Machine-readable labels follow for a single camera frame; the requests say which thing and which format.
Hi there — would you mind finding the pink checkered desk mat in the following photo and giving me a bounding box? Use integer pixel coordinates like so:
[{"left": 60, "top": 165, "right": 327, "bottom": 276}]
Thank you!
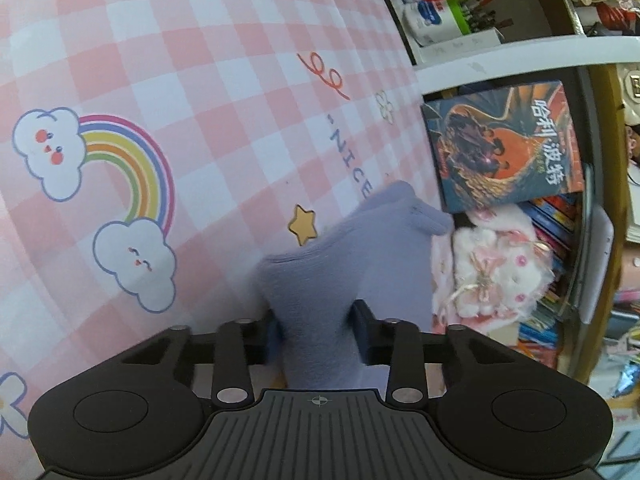
[{"left": 1, "top": 0, "right": 439, "bottom": 479}]

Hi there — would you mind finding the purple and mauve sweater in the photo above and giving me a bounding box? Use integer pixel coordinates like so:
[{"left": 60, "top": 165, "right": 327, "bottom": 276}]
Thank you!
[{"left": 256, "top": 181, "right": 454, "bottom": 392}]

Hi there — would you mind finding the white pink plush bunny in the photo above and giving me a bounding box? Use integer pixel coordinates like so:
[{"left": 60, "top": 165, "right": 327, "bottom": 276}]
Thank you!
[{"left": 436, "top": 204, "right": 554, "bottom": 334}]

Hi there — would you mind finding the white tablet on books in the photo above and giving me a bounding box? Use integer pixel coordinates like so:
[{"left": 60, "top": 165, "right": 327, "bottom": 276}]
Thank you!
[{"left": 578, "top": 204, "right": 614, "bottom": 325}]

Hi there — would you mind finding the Harry Potter book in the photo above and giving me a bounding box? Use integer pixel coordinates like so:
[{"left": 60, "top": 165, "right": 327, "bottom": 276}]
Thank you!
[{"left": 422, "top": 80, "right": 585, "bottom": 214}]

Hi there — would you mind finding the white bookshelf frame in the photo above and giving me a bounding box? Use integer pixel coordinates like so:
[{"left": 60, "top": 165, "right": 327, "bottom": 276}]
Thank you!
[{"left": 384, "top": 0, "right": 640, "bottom": 386}]

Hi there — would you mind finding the row of shelf books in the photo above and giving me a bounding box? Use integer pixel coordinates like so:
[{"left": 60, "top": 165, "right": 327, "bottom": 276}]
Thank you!
[{"left": 518, "top": 193, "right": 584, "bottom": 367}]

